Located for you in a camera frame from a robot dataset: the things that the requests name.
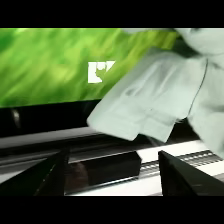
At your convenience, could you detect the white shirt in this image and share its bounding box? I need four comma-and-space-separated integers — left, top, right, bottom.
86, 27, 224, 160

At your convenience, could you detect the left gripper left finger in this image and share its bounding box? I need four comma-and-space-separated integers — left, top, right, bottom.
0, 148, 71, 197

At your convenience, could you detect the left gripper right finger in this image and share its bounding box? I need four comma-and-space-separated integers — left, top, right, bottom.
157, 150, 224, 197

